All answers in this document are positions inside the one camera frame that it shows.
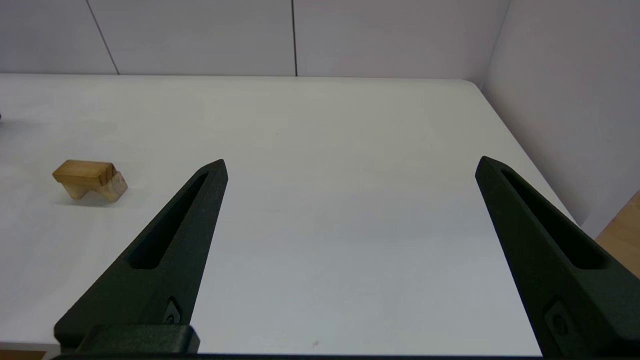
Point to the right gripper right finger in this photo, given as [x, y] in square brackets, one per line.
[560, 260]

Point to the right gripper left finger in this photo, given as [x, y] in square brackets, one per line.
[160, 265]

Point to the arched wooden building block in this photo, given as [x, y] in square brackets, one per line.
[116, 187]

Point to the rectangular wooden building block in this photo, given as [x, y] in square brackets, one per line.
[82, 172]

